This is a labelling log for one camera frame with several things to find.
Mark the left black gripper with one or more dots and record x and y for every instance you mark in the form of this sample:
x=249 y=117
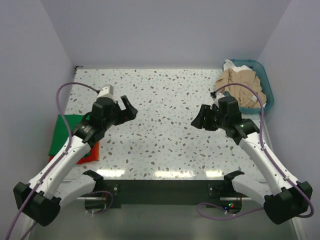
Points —
x=128 y=114

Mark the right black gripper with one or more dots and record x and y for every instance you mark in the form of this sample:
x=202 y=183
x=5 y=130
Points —
x=199 y=121

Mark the green polo shirt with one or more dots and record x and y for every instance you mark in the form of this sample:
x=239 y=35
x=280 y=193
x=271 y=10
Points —
x=60 y=134

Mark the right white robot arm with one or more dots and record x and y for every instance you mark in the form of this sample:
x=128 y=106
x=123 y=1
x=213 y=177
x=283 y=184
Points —
x=283 y=197

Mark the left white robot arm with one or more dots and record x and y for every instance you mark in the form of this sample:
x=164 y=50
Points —
x=37 y=198

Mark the orange folded t shirt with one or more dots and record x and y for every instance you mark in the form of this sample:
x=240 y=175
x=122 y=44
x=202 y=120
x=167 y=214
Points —
x=94 y=153

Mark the beige crumpled shirt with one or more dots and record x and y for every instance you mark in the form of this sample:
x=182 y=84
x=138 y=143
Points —
x=240 y=82

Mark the red folded t shirt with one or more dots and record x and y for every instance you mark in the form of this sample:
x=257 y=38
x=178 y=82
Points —
x=85 y=159

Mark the white crumpled shirt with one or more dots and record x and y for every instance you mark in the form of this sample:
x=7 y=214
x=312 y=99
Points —
x=235 y=65

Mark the teal plastic basket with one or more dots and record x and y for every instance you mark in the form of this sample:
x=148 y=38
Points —
x=253 y=65

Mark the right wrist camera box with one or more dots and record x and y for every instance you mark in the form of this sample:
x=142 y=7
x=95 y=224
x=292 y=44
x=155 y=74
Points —
x=216 y=96

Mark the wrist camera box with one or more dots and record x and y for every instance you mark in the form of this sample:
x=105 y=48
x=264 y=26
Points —
x=106 y=92
x=216 y=96

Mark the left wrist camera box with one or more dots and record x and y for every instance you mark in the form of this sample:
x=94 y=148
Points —
x=106 y=92

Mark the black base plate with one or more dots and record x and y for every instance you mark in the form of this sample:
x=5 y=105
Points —
x=100 y=200

